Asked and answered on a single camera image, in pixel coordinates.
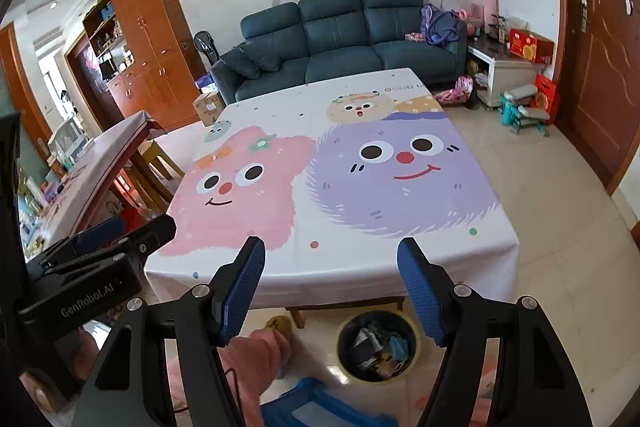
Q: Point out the dark blue sofa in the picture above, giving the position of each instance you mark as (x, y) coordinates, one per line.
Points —
(340, 52)

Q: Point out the person's left hand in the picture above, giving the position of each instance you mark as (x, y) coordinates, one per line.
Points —
(40, 394)

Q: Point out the black standing fan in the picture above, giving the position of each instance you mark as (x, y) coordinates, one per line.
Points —
(206, 47)

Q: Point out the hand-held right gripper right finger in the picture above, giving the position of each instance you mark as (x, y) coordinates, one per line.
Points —
(422, 294)

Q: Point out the blue packet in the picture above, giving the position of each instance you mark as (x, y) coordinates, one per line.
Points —
(205, 82)

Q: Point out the teal children's seat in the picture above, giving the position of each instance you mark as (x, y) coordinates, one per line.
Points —
(522, 112)

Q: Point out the person's leg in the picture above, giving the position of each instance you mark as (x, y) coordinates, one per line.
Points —
(250, 367)
(487, 387)

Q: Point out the orange wooden cabinet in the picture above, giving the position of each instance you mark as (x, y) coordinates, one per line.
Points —
(150, 32)

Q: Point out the person's left leg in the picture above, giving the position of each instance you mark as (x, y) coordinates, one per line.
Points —
(250, 367)

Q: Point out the blue plastic bag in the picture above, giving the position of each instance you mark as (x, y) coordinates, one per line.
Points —
(399, 347)

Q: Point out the yellow slipper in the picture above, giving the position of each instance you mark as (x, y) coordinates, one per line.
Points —
(277, 324)

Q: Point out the pink box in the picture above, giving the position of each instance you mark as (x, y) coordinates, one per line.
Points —
(490, 9)

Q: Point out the brown wooden door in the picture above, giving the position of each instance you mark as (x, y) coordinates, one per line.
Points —
(600, 57)

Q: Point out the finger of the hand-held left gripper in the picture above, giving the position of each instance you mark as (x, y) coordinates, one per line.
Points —
(100, 229)
(150, 232)

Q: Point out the cartoon printed tablecloth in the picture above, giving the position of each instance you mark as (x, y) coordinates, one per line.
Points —
(350, 217)

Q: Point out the red gift box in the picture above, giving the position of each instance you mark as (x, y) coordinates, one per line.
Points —
(530, 46)

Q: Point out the white appliance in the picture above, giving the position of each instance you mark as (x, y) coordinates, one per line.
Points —
(65, 139)

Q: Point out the yellow rimmed trash bin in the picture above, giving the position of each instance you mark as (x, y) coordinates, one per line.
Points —
(345, 359)

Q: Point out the yellow wooden chair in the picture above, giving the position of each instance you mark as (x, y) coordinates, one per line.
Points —
(155, 172)

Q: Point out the purple bag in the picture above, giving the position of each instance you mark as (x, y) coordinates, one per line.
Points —
(440, 24)

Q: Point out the red paper bag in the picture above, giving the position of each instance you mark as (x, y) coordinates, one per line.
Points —
(546, 99)

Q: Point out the person's right leg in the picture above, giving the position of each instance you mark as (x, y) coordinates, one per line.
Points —
(487, 387)

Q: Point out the brown cardboard shipping box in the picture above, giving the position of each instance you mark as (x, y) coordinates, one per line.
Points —
(210, 109)

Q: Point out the pink patterned bag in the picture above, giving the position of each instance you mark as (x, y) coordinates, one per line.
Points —
(452, 92)

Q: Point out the blue plastic stool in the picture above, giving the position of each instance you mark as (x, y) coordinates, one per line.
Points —
(300, 407)

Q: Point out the white side cabinet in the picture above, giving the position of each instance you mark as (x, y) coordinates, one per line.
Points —
(505, 72)

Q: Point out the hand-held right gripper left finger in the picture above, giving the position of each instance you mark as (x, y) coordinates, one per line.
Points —
(240, 294)

